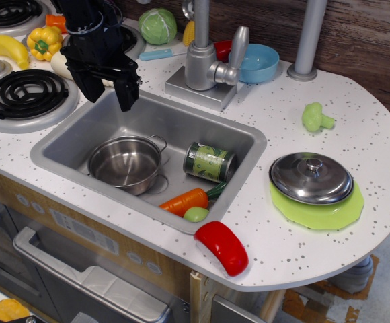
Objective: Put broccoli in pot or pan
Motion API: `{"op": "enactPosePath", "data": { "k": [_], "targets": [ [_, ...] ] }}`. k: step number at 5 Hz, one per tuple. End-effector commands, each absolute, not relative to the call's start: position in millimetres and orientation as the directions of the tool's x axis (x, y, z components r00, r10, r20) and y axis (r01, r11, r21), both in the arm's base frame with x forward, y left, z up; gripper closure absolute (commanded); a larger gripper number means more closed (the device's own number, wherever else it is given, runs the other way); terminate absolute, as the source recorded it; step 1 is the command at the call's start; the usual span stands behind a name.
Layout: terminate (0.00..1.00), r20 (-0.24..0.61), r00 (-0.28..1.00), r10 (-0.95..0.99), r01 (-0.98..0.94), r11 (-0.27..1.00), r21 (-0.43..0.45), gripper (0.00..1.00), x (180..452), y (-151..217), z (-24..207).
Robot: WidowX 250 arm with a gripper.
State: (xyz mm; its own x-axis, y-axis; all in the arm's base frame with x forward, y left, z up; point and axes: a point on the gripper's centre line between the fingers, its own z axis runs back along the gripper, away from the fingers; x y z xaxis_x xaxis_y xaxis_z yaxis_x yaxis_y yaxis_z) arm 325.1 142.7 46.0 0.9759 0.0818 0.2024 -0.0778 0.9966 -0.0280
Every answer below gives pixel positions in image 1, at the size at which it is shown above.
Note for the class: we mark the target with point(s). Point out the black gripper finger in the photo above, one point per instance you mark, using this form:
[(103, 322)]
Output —
[(127, 91), (91, 87)]

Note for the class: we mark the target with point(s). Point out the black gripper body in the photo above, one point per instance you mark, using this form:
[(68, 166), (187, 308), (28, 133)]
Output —
[(108, 71)]

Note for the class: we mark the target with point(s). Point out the light green toy broccoli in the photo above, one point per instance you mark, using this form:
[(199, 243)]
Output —
[(313, 118)]

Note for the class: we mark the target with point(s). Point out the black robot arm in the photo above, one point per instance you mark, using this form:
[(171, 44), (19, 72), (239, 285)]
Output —
[(82, 13)]

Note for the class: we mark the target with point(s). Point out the small steel pot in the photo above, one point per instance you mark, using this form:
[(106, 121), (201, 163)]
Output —
[(129, 163)]

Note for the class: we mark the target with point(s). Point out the steel pot lid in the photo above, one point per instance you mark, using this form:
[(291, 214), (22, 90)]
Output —
[(311, 178)]

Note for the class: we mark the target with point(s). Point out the cream toy bottle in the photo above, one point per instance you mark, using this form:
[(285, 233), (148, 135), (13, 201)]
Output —
[(58, 64)]

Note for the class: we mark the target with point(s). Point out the yellow toy bell pepper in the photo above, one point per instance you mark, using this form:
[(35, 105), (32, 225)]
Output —
[(45, 42)]

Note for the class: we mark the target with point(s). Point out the orange toy pepper piece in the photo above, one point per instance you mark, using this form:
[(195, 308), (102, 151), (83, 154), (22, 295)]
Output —
[(56, 21)]

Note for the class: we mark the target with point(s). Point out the green toy cabbage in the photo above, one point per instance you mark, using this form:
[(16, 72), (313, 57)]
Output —
[(158, 26)]

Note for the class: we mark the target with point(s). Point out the front black stove burner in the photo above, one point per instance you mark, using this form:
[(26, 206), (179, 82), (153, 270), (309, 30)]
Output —
[(34, 100)]

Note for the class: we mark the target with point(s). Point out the grey toy faucet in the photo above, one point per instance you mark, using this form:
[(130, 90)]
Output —
[(204, 80)]

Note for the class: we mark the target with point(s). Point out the grey metal sink basin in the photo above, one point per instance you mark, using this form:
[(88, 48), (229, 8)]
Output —
[(66, 150)]

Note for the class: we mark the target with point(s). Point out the yellow toy corn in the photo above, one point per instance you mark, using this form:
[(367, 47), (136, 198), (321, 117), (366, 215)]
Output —
[(189, 33)]

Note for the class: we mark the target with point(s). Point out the back left stove burner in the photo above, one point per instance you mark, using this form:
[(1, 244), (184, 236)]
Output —
[(18, 18)]

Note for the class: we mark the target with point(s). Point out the green labelled tin can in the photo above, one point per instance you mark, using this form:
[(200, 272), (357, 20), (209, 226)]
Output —
[(209, 163)]

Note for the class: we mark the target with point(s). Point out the red toy cup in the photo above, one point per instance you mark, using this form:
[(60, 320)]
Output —
[(223, 49)]

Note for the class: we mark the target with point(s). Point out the yellow toy banana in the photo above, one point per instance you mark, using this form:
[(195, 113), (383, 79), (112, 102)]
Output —
[(15, 50)]

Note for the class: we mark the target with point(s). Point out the orange toy carrot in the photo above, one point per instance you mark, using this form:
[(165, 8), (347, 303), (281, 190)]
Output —
[(193, 198)]

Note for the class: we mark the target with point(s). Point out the light blue plastic bowl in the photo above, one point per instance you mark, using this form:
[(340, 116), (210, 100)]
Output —
[(259, 64)]

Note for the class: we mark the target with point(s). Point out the light green toy fruit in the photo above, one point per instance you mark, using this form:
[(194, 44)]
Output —
[(195, 214)]

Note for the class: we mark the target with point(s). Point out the grey vertical pole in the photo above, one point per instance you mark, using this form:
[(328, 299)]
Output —
[(303, 68)]

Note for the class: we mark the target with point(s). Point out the light green plastic plate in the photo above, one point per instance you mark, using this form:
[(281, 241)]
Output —
[(320, 217)]

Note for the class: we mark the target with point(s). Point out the yellow toy on floor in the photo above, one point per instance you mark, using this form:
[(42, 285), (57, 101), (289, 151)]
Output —
[(11, 309)]

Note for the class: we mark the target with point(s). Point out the blue handled toy knife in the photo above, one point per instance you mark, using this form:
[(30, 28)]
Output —
[(162, 54)]

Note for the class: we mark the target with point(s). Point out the grey oven door handle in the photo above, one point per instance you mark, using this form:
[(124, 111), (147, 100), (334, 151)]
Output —
[(94, 292)]

